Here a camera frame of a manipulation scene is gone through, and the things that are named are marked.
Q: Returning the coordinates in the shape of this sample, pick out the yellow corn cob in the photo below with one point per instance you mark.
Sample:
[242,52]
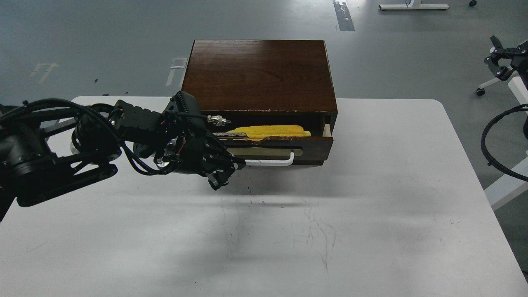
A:
[260,132]

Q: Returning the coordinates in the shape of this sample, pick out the dark wooden cabinet box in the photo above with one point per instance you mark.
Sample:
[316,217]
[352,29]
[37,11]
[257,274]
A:
[261,76]

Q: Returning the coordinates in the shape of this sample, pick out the white floor tape marks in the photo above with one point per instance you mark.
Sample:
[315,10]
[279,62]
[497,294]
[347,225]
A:
[175,64]

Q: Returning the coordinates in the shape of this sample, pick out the grey floor tape strip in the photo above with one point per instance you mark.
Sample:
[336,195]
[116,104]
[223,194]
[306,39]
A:
[343,15]

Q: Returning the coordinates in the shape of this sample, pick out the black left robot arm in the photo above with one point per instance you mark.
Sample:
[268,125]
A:
[51,147]

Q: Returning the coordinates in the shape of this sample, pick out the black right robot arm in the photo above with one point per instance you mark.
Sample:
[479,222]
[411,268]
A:
[522,73]

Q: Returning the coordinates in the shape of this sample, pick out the white chair base with casters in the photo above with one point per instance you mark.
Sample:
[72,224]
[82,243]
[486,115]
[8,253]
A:
[481,89]

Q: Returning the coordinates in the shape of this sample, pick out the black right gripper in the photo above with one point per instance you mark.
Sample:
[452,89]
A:
[518,57]

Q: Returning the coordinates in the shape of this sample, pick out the white drawer handle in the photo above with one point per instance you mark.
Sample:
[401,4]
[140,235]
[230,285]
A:
[269,163]

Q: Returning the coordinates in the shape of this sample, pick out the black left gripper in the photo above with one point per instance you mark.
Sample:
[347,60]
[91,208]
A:
[188,147]

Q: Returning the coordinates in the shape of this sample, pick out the wooden drawer with dark front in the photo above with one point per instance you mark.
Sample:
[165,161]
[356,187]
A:
[309,151]

